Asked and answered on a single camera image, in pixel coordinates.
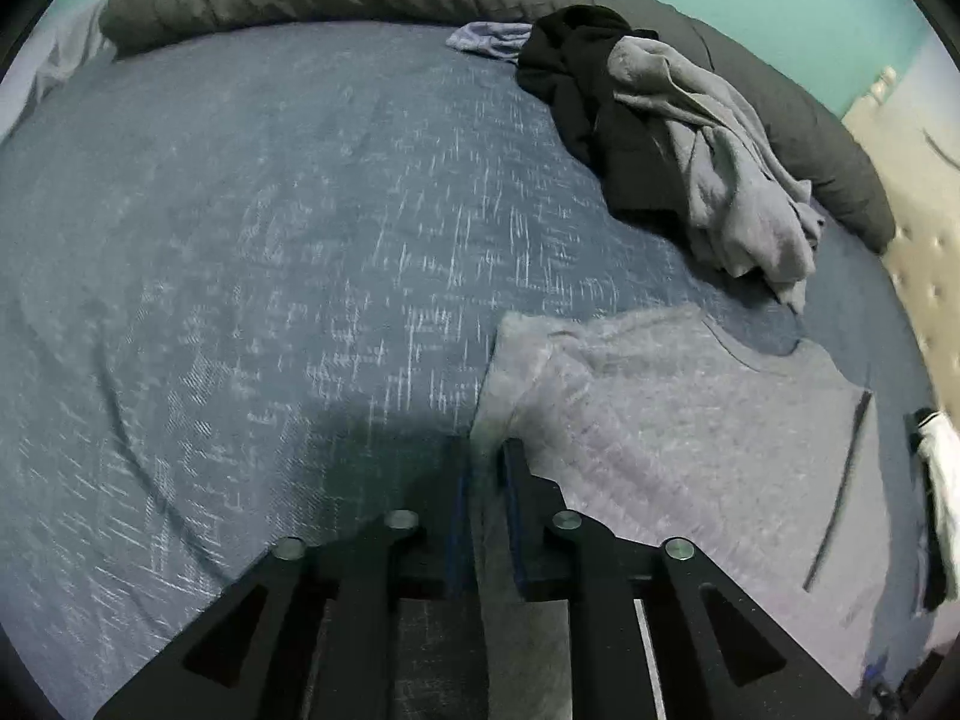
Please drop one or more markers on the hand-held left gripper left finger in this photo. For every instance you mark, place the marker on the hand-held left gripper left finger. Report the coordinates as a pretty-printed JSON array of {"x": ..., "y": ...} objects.
[{"x": 461, "y": 540}]

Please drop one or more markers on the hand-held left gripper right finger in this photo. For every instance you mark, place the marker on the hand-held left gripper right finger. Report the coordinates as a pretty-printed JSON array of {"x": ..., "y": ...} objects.
[{"x": 517, "y": 540}]

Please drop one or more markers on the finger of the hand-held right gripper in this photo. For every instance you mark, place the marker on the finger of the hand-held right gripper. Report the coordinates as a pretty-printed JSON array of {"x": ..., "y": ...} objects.
[{"x": 885, "y": 697}]

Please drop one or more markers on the grey long-sleeve shirt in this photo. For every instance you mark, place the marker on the grey long-sleeve shirt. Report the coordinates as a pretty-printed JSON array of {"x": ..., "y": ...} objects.
[{"x": 675, "y": 427}]

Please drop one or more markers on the blue patterned bed sheet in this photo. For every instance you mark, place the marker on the blue patterned bed sheet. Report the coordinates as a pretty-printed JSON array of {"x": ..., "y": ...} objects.
[{"x": 225, "y": 277}]

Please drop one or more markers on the light grey crumpled garment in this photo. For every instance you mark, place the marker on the light grey crumpled garment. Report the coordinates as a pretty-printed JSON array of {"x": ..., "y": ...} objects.
[{"x": 735, "y": 180}]

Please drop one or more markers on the black crumpled garment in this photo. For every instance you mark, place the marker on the black crumpled garment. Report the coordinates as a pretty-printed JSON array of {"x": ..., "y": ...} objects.
[{"x": 592, "y": 90}]

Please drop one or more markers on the cream tufted headboard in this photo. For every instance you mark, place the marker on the cream tufted headboard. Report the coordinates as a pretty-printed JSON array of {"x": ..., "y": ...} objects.
[{"x": 922, "y": 202}]

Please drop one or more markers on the light grey pillow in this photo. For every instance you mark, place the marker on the light grey pillow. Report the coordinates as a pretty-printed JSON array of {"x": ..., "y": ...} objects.
[{"x": 52, "y": 67}]

